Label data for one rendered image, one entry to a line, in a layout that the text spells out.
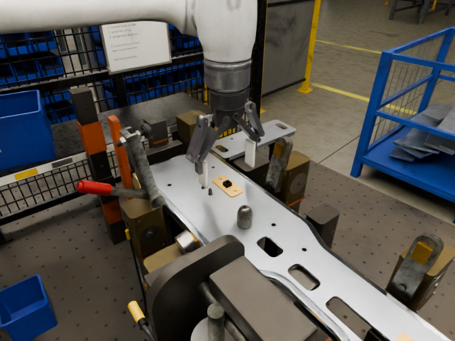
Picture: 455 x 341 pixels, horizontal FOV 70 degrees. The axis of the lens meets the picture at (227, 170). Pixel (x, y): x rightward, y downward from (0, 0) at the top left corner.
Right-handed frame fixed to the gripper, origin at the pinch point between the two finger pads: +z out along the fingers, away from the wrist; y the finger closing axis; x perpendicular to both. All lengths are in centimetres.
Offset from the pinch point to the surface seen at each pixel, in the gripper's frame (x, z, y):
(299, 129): -138, 105, -193
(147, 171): 1.8, -8.8, 19.8
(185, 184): -6.7, 4.6, 7.7
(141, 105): -51, 2, -2
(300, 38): -205, 38, -255
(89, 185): 0.8, -9.7, 30.0
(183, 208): 0.6, 4.6, 12.6
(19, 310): -21, 34, 51
